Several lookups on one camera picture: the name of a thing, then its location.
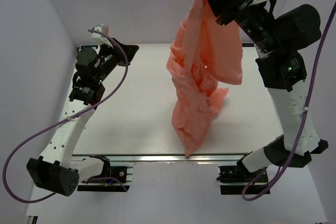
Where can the left blue corner label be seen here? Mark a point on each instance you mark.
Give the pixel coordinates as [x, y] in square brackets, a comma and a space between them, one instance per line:
[82, 47]

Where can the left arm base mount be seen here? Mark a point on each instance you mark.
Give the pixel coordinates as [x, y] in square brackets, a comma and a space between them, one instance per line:
[98, 174]

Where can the blue corner label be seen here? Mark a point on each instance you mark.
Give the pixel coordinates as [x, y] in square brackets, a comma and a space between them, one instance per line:
[248, 45]
[82, 47]

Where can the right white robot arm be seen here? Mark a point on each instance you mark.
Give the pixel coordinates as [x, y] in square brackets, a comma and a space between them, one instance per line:
[284, 74]

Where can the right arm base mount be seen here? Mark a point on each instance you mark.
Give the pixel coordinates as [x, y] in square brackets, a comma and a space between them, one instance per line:
[233, 183]

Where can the front aluminium rail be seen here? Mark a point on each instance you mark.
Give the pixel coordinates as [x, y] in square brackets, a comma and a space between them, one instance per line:
[168, 158]

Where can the right blue corner label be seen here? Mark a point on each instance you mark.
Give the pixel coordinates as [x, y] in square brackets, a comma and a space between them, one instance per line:
[248, 45]

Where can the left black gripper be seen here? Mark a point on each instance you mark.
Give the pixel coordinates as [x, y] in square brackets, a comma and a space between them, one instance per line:
[104, 48]

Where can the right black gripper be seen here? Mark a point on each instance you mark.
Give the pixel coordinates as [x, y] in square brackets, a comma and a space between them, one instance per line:
[231, 0]

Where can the salmon pink jacket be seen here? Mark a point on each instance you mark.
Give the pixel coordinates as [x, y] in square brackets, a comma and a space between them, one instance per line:
[202, 55]

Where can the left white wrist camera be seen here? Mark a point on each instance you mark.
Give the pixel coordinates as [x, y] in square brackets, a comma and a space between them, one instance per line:
[100, 34]

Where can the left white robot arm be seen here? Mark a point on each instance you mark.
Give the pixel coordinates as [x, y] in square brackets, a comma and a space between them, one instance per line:
[54, 169]

